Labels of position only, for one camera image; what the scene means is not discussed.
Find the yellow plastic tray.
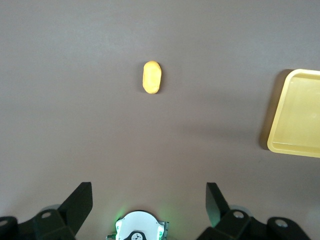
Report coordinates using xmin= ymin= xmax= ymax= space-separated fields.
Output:
xmin=266 ymin=68 xmax=320 ymax=159

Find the brown table mat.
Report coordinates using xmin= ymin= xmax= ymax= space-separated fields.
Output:
xmin=0 ymin=0 xmax=320 ymax=240

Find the yellow potato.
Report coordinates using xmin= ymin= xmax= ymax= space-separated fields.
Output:
xmin=142 ymin=60 xmax=163 ymax=95

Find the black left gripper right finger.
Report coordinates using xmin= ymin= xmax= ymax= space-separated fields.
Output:
xmin=197 ymin=182 xmax=311 ymax=240

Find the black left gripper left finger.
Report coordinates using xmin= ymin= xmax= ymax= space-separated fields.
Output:
xmin=0 ymin=181 xmax=94 ymax=240

